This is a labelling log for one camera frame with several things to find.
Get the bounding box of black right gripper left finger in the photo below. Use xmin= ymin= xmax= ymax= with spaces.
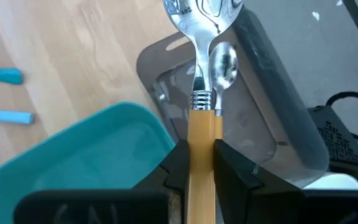
xmin=12 ymin=139 xmax=190 ymax=224

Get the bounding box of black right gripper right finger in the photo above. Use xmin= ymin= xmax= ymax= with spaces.
xmin=214 ymin=138 xmax=358 ymax=224

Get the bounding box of yellow handled spoon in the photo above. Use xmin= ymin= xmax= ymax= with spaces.
xmin=208 ymin=41 xmax=239 ymax=140
xmin=162 ymin=0 xmax=244 ymax=224

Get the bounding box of light blue handled spoon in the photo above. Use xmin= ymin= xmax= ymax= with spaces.
xmin=0 ymin=108 xmax=36 ymax=125

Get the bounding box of teal plastic bin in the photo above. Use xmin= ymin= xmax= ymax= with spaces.
xmin=0 ymin=101 xmax=177 ymax=224

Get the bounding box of grey translucent plastic bin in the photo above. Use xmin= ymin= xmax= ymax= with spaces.
xmin=136 ymin=6 xmax=331 ymax=189

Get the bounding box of black coiled cable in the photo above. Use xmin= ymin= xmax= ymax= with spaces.
xmin=324 ymin=91 xmax=358 ymax=143

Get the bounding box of teal handled spoon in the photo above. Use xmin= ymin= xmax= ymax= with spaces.
xmin=0 ymin=67 xmax=24 ymax=86

